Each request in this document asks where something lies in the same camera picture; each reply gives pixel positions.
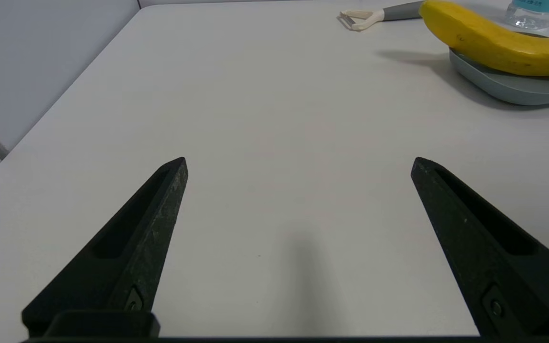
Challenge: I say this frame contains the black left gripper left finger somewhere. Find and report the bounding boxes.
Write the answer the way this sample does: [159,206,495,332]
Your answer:
[21,157,189,334]

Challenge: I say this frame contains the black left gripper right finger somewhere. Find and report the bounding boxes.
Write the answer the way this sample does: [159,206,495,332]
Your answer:
[410,157,549,336]

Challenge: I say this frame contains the yellow banana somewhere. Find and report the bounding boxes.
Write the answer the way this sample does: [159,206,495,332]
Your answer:
[419,0,549,77]

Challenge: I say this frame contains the grey square dish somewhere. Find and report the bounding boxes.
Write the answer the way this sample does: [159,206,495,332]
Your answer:
[449,31,549,106]

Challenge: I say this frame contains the clear water bottle blue cap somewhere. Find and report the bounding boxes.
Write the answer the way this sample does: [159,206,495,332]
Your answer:
[504,0,549,31]

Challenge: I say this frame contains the grey handled white peeler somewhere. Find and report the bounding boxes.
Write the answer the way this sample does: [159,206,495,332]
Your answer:
[337,1,425,32]

